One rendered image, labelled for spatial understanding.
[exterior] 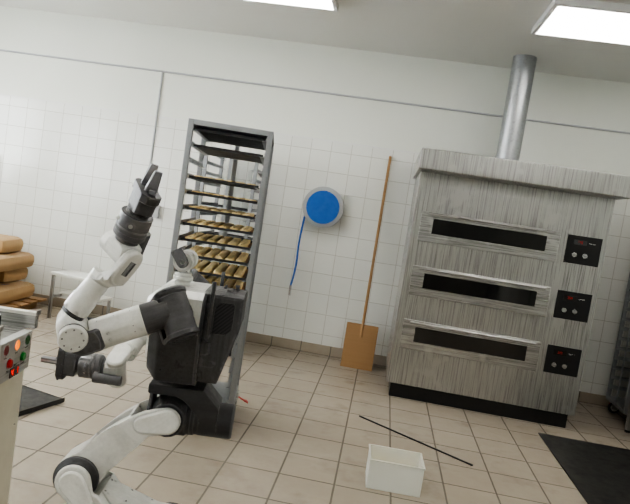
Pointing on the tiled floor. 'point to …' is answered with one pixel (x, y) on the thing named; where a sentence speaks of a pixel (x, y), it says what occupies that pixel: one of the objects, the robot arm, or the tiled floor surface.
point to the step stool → (71, 290)
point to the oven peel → (352, 357)
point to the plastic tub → (394, 470)
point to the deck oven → (499, 284)
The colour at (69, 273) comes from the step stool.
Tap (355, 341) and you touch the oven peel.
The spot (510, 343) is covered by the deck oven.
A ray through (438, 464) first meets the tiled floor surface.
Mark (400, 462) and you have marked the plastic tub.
